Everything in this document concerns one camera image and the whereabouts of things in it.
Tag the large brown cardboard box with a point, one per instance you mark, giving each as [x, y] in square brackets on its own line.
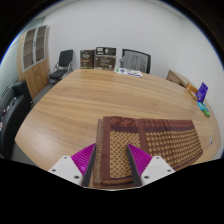
[105, 60]

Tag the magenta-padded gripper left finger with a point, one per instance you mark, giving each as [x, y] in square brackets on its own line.
[68, 166]

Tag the white printed leaflet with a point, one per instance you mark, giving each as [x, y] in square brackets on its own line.
[128, 71]

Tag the small green box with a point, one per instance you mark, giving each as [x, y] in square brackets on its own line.
[207, 111]

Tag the small orange box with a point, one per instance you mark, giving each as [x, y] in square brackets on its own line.
[191, 90]

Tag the small blue box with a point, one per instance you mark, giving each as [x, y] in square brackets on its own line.
[200, 106]

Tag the brown patterned towel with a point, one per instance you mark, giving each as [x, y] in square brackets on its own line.
[166, 140]

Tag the wooden cabinet with glass doors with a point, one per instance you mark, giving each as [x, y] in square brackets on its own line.
[33, 63]

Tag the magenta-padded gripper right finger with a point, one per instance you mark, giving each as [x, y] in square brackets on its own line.
[156, 167]

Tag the black visitor chair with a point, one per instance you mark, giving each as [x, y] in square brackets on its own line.
[63, 63]

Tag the purple standing sign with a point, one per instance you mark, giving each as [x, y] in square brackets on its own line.
[202, 91]

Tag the black sofa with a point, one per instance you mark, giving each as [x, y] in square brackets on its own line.
[11, 116]

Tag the low wooden side cabinet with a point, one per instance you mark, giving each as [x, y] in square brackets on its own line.
[176, 79]

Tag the black mesh office chair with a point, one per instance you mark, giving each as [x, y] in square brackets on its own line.
[135, 61]

